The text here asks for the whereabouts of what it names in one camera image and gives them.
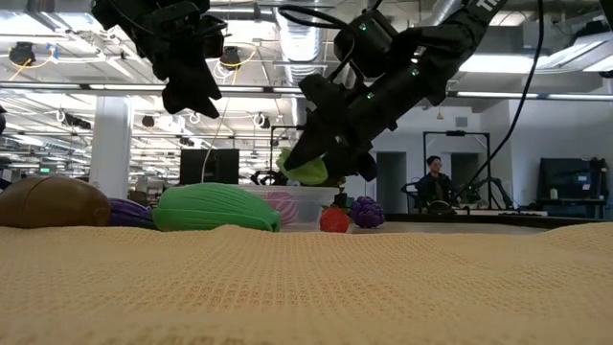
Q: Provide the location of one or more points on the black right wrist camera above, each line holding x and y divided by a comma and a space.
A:
323, 93

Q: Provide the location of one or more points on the yellow waffle cloth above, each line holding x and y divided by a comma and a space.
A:
306, 287

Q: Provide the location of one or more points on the brown toy kiwi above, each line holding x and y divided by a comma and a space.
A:
52, 203

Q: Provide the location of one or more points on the black background robot arm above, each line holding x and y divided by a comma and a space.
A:
268, 178
488, 189

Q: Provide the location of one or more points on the overhead light bar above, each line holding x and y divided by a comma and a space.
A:
72, 87

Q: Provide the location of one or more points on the white building column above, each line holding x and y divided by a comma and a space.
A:
111, 144

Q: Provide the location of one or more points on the black background gantry frame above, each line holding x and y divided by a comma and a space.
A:
271, 144
455, 133

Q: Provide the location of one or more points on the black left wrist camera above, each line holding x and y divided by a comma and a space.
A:
214, 36

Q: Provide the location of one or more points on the person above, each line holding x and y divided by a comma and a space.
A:
433, 187

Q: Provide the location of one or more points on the pink white striped toy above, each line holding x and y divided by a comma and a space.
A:
283, 208

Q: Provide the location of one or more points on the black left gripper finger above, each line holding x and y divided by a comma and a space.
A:
203, 98
177, 96

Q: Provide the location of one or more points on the silver ventilation duct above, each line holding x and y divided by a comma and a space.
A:
297, 52

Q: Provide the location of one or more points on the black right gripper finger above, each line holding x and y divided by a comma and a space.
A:
309, 144
354, 167

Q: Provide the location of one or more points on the red toy strawberry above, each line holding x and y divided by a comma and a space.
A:
334, 221

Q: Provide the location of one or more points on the light green toy vegetable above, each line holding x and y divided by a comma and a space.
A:
306, 175

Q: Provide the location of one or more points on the purple toy grapes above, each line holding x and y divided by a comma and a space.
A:
367, 213

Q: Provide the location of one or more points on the purple toy eggplant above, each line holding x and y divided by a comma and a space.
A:
129, 213

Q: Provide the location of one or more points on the succulent plant in black pot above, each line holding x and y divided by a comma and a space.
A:
341, 200

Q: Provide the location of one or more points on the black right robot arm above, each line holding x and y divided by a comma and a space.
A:
440, 48

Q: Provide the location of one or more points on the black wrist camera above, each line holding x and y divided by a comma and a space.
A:
323, 93
214, 36

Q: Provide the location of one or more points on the green ribbed toy vegetable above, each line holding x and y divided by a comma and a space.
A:
211, 208

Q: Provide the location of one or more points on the clear plastic tupperware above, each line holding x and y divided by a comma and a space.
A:
311, 211

